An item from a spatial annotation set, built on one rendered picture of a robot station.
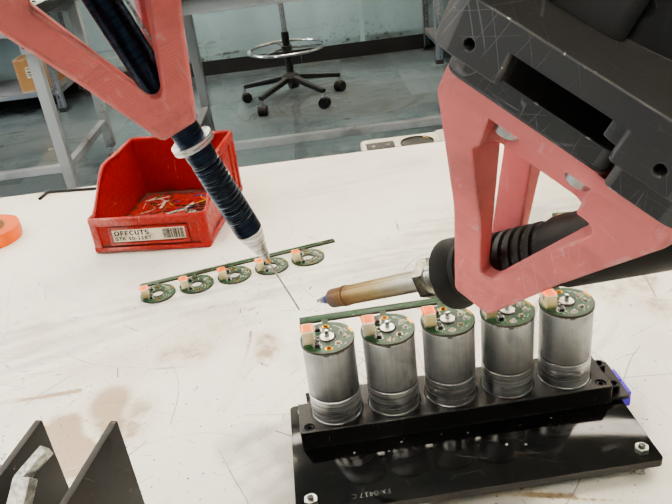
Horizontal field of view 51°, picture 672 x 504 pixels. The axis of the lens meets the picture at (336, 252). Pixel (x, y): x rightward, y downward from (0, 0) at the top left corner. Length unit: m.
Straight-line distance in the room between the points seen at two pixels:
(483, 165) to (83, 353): 0.34
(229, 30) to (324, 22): 0.61
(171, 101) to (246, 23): 4.45
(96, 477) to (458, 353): 0.16
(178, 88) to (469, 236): 0.11
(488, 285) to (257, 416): 0.20
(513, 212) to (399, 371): 0.12
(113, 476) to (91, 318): 0.24
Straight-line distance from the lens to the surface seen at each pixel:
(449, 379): 0.33
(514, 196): 0.23
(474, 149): 0.19
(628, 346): 0.42
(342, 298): 0.28
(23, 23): 0.22
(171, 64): 0.24
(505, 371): 0.34
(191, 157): 0.26
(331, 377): 0.32
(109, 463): 0.28
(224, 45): 4.73
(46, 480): 0.30
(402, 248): 0.52
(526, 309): 0.33
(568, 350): 0.34
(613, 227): 0.17
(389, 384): 0.33
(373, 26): 4.72
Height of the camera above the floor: 0.99
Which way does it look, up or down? 27 degrees down
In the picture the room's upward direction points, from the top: 7 degrees counter-clockwise
